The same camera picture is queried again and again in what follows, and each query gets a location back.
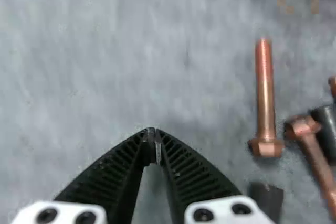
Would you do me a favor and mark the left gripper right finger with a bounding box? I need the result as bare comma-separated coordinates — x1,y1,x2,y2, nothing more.
154,128,270,224

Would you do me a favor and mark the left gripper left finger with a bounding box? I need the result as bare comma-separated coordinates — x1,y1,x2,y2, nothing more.
10,127,156,224

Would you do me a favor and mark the dark grey metal sleeve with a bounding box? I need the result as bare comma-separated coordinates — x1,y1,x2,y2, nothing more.
248,182,285,224
309,105,336,159

